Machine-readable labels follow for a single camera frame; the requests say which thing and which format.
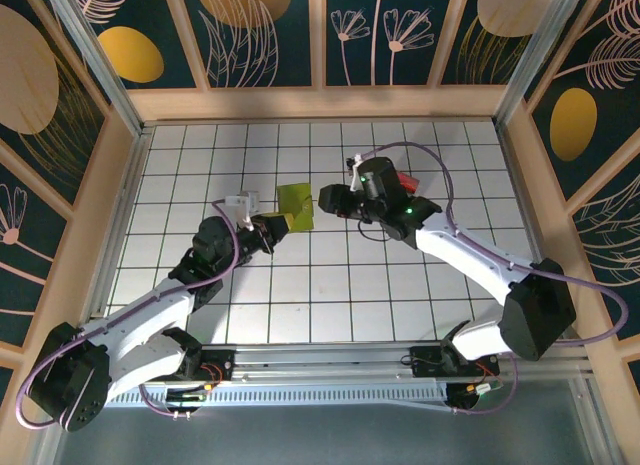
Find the green felt card holder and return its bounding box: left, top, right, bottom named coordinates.
left=276, top=183, right=315, bottom=235

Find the clear acrylic card stand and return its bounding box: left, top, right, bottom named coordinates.
left=393, top=169, right=424, bottom=197

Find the left electronics board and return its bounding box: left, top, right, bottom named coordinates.
left=166, top=382, right=224, bottom=411

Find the electronics board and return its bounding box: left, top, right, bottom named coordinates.
left=166, top=382, right=224, bottom=411
left=447, top=379, right=504, bottom=411

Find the right electronics board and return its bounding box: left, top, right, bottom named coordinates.
left=447, top=379, right=504, bottom=411

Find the thin black cable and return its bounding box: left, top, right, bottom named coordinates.
left=357, top=218, right=397, bottom=243

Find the left aluminium side rail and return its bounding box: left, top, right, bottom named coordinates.
left=77, top=124, right=154, bottom=349

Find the aluminium side rail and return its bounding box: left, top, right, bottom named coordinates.
left=494, top=122, right=574, bottom=341
left=77, top=124, right=154, bottom=349

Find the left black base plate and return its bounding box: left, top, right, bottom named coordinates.
left=142, top=348, right=236, bottom=384

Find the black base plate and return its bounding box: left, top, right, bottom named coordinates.
left=409, top=345, right=501, bottom=381
left=142, top=348, right=236, bottom=384

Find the aluminium front rail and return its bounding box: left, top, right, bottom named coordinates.
left=49, top=340, right=599, bottom=384

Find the right aluminium side rail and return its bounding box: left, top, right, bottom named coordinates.
left=494, top=122, right=574, bottom=341

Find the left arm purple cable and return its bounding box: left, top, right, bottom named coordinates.
left=16, top=198, right=242, bottom=431

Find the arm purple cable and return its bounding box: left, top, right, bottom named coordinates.
left=357, top=141, right=630, bottom=417
left=16, top=198, right=242, bottom=431

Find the slotted grey cable duct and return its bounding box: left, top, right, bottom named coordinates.
left=68, top=383, right=454, bottom=412

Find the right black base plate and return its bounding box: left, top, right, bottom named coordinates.
left=409, top=345, right=501, bottom=381

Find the right aluminium corner post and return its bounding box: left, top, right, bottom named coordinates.
left=493, top=0, right=596, bottom=126

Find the aluminium corner post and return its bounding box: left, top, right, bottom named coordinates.
left=493, top=0, right=596, bottom=126
left=42, top=0, right=149, bottom=139

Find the left aluminium corner post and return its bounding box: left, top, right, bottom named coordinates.
left=42, top=0, right=149, bottom=139

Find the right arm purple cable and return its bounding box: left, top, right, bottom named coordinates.
left=357, top=141, right=630, bottom=417

